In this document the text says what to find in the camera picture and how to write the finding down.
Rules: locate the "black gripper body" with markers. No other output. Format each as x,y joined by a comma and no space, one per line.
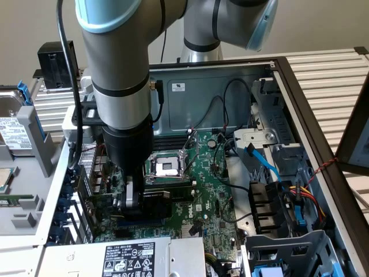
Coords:
129,144

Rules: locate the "silver chipset heatsink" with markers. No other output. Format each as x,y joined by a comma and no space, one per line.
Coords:
184,232

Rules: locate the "open grey PC case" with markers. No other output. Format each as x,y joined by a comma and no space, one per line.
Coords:
201,98

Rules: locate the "CPU socket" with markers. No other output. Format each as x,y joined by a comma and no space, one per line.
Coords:
165,167

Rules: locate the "green RAM stick with sticker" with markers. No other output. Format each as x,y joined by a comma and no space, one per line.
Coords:
14,199

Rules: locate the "grey power supply with label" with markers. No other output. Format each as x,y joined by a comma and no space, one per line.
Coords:
83,259

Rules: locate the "silver hard disk white label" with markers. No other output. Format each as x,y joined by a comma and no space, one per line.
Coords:
11,130

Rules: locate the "blue disk bracket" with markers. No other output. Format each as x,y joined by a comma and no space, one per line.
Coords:
25,93

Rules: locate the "silver metal drive cage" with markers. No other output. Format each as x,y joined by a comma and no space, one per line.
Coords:
274,121

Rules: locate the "grey metal disk bay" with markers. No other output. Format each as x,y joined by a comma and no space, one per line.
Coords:
285,245

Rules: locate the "dark framed panel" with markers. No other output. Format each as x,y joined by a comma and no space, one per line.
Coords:
357,138

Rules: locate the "blue expansion slot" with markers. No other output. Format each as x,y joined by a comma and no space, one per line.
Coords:
141,223

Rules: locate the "wrist camera black bracket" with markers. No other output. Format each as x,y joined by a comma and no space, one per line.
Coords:
89,118

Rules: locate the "black plastic box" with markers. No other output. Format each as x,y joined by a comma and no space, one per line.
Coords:
49,66

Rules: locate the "silver socket cover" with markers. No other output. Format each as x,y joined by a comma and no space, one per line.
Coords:
192,141

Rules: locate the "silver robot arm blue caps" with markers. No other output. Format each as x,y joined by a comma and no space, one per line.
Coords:
115,57

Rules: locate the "silver CPU chip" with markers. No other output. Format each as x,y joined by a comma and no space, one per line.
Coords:
7,180

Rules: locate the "black plastic fan shroud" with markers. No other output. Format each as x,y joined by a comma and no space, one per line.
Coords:
262,202

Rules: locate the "pale blue plastic block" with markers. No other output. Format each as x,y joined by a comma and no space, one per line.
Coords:
269,272

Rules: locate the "black RAM slot white latches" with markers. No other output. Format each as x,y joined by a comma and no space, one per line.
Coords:
168,143
168,136
170,184

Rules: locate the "grey parts rack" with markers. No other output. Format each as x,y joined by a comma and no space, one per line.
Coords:
31,179

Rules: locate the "round coin battery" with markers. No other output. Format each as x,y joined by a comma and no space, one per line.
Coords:
212,142

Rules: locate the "short black expansion slot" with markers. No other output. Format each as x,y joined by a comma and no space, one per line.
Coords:
120,234

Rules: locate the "green Dell motherboard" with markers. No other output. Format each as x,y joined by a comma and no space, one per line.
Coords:
204,170

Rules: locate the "green graphics card black shroud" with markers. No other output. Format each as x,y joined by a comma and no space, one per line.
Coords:
157,206

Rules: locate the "dark blue slot clip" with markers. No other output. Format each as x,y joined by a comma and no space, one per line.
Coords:
56,232
59,218
63,205
67,191

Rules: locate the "green RAM stick black chips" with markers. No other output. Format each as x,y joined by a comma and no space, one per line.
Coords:
181,194

